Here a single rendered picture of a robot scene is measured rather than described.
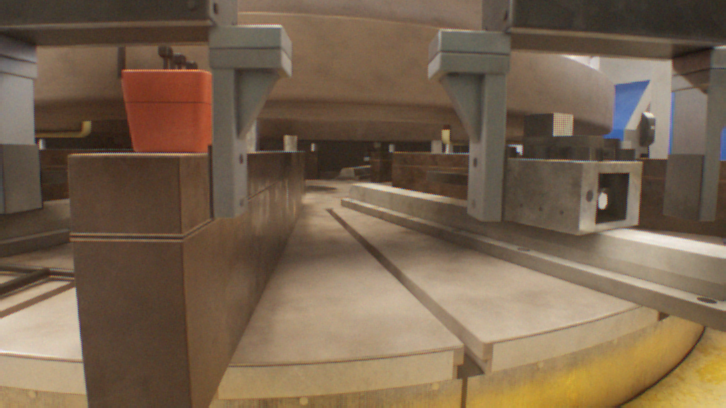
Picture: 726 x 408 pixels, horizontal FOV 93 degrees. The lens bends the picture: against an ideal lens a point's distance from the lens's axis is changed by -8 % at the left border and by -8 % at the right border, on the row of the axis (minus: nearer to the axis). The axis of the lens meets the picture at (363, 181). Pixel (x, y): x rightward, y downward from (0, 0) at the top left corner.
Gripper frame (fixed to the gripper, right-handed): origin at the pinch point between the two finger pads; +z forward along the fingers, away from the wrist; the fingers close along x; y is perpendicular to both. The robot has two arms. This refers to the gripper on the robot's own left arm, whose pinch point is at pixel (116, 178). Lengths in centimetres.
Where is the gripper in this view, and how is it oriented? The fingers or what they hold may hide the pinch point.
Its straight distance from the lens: 25.2
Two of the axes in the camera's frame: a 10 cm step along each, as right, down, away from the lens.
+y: -0.3, -0.8, 10.0
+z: -0.1, 10.0, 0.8
